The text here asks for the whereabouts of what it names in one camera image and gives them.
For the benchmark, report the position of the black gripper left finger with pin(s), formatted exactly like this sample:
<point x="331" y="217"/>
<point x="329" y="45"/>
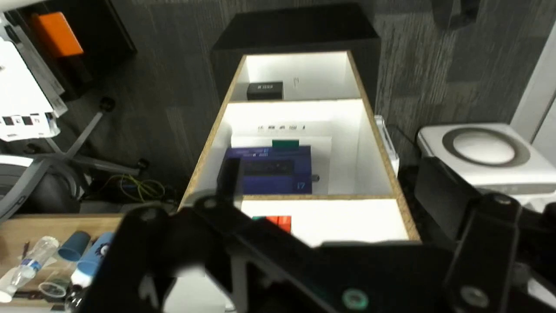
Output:
<point x="175" y="249"/>

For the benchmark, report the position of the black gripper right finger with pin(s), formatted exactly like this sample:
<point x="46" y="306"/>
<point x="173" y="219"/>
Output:
<point x="493" y="254"/>

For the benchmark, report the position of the Rubik's cube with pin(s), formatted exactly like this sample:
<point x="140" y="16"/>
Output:
<point x="281" y="223"/>

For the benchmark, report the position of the white open shelf cabinet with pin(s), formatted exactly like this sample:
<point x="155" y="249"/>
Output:
<point x="354" y="150"/>

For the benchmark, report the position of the black base cabinet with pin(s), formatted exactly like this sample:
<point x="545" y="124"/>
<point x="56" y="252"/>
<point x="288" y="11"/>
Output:
<point x="296" y="28"/>

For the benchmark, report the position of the blue plastic tube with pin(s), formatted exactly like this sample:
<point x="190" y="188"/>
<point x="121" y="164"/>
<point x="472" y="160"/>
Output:
<point x="93" y="261"/>

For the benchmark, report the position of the white air purifier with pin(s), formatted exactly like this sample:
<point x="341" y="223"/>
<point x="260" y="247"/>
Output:
<point x="487" y="157"/>

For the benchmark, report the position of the teal cup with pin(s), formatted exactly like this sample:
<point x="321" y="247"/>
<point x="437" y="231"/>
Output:
<point x="74" y="245"/>

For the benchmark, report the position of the wooden side table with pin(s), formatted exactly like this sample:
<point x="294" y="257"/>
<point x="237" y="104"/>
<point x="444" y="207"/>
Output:
<point x="53" y="226"/>

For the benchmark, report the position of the blue box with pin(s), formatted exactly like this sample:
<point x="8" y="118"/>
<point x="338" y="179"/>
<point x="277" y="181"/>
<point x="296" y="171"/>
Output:
<point x="272" y="171"/>

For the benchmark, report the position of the grey mesh office chair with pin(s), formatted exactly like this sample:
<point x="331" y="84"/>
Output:
<point x="53" y="167"/>

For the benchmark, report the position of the small black box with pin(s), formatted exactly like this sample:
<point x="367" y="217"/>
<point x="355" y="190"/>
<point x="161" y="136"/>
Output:
<point x="265" y="89"/>

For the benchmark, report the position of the white device with slots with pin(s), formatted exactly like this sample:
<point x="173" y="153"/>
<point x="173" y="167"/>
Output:
<point x="23" y="92"/>

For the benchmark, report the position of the black crate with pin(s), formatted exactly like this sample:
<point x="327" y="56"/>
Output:
<point x="102" y="35"/>

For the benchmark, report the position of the orange pad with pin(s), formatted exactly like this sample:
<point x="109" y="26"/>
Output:
<point x="56" y="33"/>

